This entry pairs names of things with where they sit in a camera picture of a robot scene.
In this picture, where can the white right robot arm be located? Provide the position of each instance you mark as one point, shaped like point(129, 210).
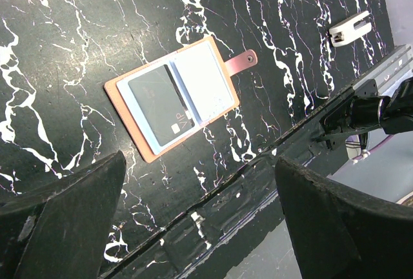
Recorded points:
point(365, 110)

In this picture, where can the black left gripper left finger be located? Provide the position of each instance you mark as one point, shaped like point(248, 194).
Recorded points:
point(60, 230)

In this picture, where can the black VIP credit card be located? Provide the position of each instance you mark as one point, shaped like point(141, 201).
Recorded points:
point(160, 101)

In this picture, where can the pink leather card holder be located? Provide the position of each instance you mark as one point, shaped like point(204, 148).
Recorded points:
point(125, 104)

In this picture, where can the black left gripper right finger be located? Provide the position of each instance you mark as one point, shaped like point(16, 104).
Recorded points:
point(339, 232)

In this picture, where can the small white flat device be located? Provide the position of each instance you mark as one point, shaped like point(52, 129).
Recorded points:
point(350, 29)

